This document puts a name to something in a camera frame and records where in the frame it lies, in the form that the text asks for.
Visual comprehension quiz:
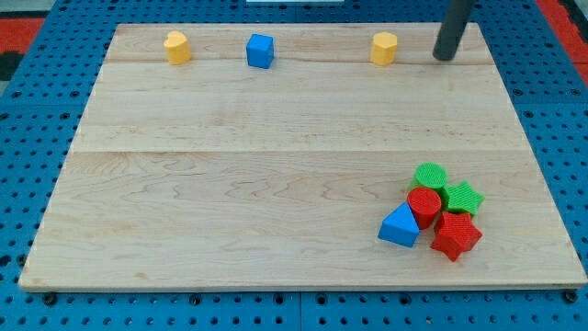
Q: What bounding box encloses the red circle block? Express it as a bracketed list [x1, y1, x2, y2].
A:
[407, 187, 442, 230]

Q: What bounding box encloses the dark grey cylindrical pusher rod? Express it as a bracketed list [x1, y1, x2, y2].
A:
[432, 0, 475, 62]

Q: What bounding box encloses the green circle block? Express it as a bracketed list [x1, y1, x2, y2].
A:
[408, 162, 448, 192]

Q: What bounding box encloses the light wooden board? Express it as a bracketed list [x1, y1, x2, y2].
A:
[19, 23, 587, 292]

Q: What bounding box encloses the yellow heart block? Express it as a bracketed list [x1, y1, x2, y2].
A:
[164, 30, 192, 65]

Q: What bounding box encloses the blue cube block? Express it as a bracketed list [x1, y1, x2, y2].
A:
[246, 34, 274, 69]

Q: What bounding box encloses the yellow hexagon block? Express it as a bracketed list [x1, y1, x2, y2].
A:
[369, 31, 398, 66]

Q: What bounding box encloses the blue triangle block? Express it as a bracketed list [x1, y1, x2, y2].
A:
[378, 202, 420, 247]

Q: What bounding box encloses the red star block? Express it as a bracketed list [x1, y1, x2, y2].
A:
[430, 211, 482, 262]

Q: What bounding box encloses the green star block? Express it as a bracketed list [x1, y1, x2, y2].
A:
[441, 181, 485, 216]

